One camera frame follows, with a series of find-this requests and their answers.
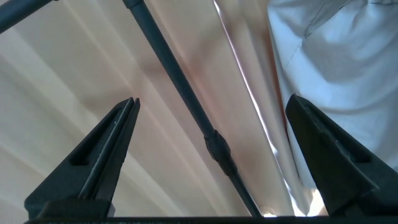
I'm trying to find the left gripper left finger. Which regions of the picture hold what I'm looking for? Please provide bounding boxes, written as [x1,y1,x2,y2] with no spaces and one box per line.
[24,97,141,218]

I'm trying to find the pale grey shorts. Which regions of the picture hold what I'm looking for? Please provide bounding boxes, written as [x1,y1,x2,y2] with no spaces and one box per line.
[267,0,398,189]

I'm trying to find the beige curtain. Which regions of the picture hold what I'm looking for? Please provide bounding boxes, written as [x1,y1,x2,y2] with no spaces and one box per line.
[0,0,315,218]

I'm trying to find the black clothes rack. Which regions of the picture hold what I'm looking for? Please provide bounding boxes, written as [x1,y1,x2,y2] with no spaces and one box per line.
[0,0,262,218]

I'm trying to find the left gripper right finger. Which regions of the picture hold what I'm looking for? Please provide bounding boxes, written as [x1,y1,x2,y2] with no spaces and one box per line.
[285,93,398,217]

